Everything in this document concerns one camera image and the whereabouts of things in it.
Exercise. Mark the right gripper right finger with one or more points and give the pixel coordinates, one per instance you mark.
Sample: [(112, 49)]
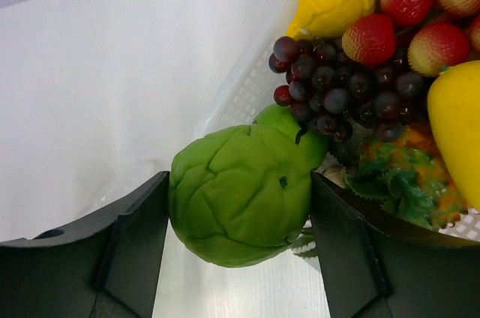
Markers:
[(376, 265)]

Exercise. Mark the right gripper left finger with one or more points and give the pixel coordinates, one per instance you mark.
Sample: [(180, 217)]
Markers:
[(105, 264)]

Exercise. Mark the green cabbage-like vegetable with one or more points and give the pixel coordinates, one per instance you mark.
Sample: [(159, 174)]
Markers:
[(239, 196)]

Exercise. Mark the green leafy orange vegetable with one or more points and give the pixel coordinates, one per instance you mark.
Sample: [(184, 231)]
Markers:
[(406, 178)]

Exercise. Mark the dark purple grape bunch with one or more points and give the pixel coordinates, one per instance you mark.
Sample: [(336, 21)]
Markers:
[(327, 91)]

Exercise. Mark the yellow lemon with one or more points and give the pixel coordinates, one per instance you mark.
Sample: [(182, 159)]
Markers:
[(453, 110)]

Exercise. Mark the strawberry cluster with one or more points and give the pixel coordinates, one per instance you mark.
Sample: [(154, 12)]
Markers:
[(431, 30)]

